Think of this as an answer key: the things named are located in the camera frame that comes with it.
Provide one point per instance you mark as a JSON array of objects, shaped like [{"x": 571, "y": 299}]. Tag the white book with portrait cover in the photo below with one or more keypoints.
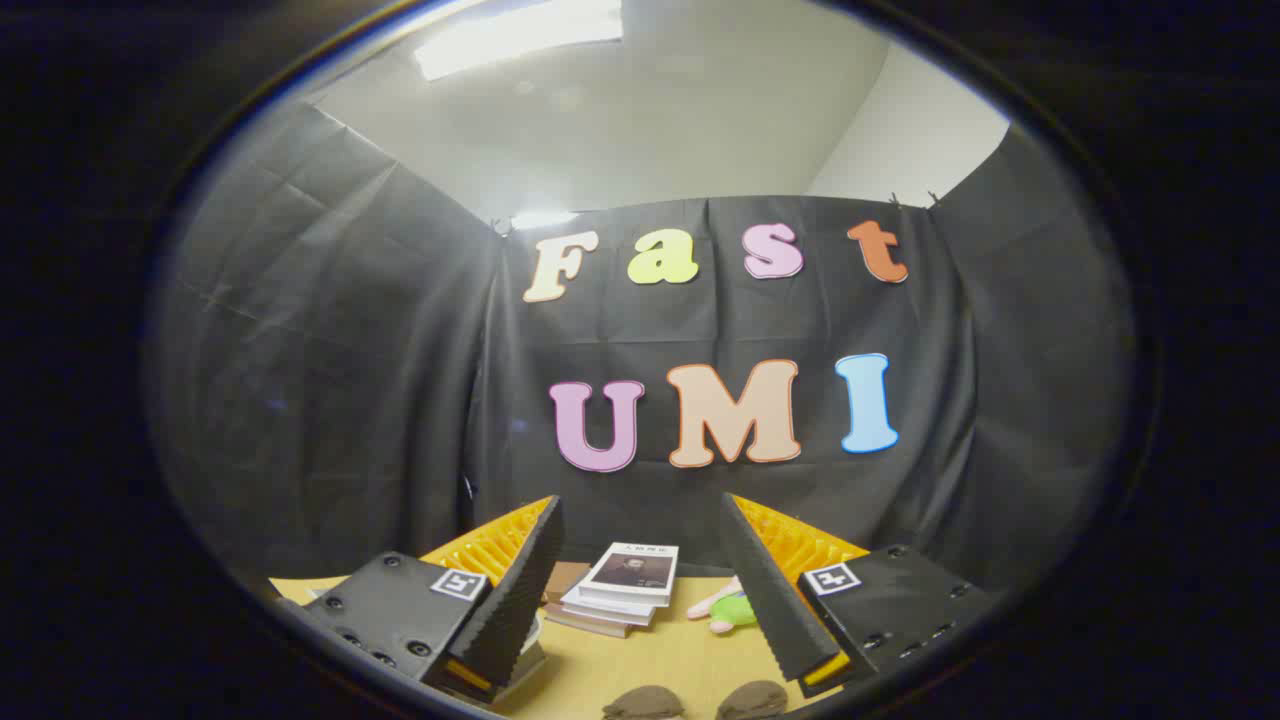
[{"x": 632, "y": 572}]

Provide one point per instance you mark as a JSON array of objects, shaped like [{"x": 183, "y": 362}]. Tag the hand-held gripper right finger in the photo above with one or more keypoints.
[{"x": 770, "y": 600}]

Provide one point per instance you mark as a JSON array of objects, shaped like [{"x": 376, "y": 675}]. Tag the plain white book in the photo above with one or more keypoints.
[{"x": 600, "y": 608}]

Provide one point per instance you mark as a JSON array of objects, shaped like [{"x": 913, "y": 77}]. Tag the brown fuzzy shoe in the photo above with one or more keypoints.
[
  {"x": 645, "y": 704},
  {"x": 752, "y": 700}
]

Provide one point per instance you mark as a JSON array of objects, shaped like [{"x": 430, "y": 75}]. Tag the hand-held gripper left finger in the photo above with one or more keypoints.
[{"x": 520, "y": 600}]

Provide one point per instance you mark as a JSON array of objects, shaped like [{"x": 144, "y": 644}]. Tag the brown book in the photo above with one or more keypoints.
[{"x": 565, "y": 580}]

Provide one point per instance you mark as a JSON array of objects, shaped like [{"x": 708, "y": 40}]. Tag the green and pink plush toy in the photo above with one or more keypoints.
[{"x": 735, "y": 610}]

